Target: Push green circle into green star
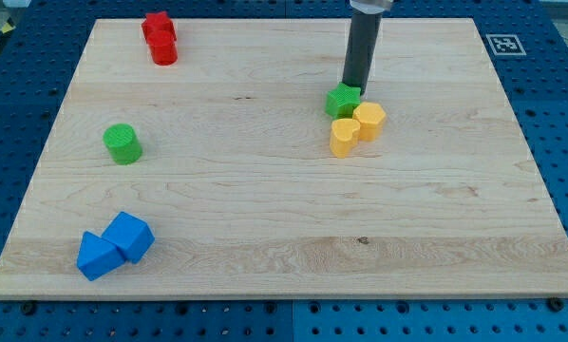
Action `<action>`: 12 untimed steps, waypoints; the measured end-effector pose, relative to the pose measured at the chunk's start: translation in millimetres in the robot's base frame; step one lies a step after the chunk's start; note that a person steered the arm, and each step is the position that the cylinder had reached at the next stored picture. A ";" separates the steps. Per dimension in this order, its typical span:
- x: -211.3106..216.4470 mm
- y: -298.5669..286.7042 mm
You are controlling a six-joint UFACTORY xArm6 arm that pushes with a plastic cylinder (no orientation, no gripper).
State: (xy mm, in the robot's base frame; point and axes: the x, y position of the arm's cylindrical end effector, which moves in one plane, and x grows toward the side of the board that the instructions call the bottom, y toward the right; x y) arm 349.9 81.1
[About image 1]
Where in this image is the silver rod mount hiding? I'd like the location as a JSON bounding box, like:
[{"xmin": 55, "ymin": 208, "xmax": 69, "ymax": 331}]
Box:
[{"xmin": 350, "ymin": 0, "xmax": 394, "ymax": 14}]

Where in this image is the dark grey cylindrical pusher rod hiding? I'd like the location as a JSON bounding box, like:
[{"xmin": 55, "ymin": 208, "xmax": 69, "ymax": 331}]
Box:
[{"xmin": 342, "ymin": 9, "xmax": 383, "ymax": 95}]

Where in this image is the green cylinder block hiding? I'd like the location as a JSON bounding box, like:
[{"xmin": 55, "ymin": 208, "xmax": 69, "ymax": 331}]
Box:
[{"xmin": 103, "ymin": 123, "xmax": 142, "ymax": 164}]

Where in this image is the green star block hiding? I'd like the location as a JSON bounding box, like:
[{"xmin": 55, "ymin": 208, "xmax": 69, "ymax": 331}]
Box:
[{"xmin": 325, "ymin": 83, "xmax": 361, "ymax": 120}]

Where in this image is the red star block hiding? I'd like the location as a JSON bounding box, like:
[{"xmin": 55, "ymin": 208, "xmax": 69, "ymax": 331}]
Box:
[{"xmin": 141, "ymin": 10, "xmax": 177, "ymax": 39}]

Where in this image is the yellow hexagon block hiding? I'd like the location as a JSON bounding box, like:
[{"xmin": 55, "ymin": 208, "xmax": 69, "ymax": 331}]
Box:
[{"xmin": 352, "ymin": 102, "xmax": 387, "ymax": 142}]

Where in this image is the yellow heart block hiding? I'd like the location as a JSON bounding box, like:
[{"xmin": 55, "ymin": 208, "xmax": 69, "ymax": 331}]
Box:
[{"xmin": 330, "ymin": 118, "xmax": 361, "ymax": 158}]

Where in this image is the white fiducial marker tag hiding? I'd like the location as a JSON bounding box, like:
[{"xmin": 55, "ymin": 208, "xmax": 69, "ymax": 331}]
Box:
[{"xmin": 485, "ymin": 34, "xmax": 526, "ymax": 56}]

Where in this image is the red cylinder block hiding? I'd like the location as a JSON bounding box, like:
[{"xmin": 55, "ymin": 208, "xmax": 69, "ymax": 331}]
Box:
[{"xmin": 146, "ymin": 30, "xmax": 178, "ymax": 66}]

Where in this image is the light wooden board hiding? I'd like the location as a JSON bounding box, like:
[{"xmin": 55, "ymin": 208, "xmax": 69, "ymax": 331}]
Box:
[{"xmin": 0, "ymin": 18, "xmax": 568, "ymax": 301}]

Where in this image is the blue cube block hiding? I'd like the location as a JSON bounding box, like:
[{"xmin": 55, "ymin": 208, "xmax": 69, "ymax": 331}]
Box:
[{"xmin": 102, "ymin": 211, "xmax": 155, "ymax": 264}]

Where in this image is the blue triangle block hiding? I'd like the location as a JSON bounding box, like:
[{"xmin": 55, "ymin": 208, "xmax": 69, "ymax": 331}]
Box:
[{"xmin": 77, "ymin": 232, "xmax": 125, "ymax": 281}]

